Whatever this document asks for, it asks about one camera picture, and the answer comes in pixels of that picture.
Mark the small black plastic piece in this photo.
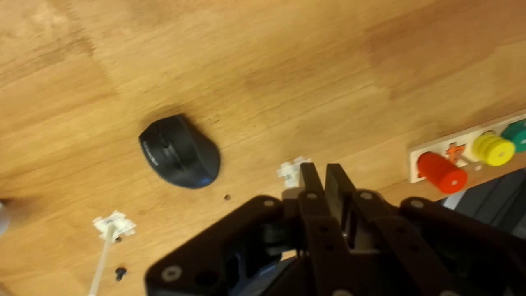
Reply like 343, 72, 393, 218
112, 264, 130, 282

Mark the red toy peg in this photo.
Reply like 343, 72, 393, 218
414, 149, 470, 195

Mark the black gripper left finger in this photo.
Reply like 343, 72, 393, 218
296, 161, 358, 296

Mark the white plastic stick stand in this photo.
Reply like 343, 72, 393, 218
85, 208, 140, 296
274, 154, 312, 200

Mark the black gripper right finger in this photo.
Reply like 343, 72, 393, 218
325, 161, 440, 296

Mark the green toy peg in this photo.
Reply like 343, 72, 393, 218
500, 118, 526, 154

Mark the wooden peg toy board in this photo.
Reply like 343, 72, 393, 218
406, 106, 526, 187

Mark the yellow toy peg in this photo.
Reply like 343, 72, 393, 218
470, 128, 518, 169

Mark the black computer mouse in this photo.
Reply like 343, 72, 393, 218
136, 111, 223, 190

